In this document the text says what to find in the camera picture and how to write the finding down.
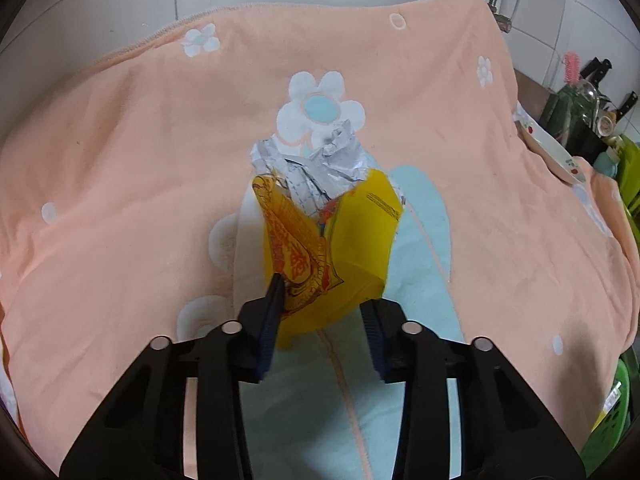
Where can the crumpled white paper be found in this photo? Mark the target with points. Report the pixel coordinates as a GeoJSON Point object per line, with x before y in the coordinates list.
{"type": "Point", "coordinates": [335, 155]}

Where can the peach floral blanket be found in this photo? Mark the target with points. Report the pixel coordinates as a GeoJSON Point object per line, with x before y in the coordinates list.
{"type": "Point", "coordinates": [125, 185]}

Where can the dark green knife holder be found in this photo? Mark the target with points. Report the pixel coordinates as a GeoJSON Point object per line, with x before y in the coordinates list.
{"type": "Point", "coordinates": [575, 130]}

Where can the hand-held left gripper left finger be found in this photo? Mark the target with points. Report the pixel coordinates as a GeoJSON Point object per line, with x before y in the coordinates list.
{"type": "Point", "coordinates": [267, 330]}

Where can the yellow wrapper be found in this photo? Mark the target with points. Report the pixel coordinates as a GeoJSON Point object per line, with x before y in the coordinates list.
{"type": "Point", "coordinates": [360, 240]}

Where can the green dish rack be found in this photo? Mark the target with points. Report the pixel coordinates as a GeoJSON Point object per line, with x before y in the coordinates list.
{"type": "Point", "coordinates": [631, 170]}

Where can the pink brush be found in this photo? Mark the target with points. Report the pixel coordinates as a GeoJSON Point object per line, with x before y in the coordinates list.
{"type": "Point", "coordinates": [571, 67]}

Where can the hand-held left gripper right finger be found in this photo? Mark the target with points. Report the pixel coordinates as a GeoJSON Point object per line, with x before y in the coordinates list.
{"type": "Point", "coordinates": [375, 340]}

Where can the green mesh basket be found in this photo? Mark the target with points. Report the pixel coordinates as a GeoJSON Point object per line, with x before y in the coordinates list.
{"type": "Point", "coordinates": [615, 420]}

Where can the floral ceramic bowl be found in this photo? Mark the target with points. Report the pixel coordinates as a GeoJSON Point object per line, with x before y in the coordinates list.
{"type": "Point", "coordinates": [550, 152]}

